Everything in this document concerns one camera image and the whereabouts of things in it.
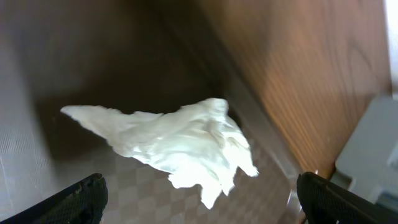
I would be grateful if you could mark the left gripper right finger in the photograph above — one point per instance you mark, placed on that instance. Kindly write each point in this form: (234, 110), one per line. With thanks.
(324, 202)

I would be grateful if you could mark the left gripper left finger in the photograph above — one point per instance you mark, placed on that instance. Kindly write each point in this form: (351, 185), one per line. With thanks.
(81, 203)

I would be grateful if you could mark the white tissue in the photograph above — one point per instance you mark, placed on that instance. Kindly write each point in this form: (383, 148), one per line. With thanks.
(199, 144)

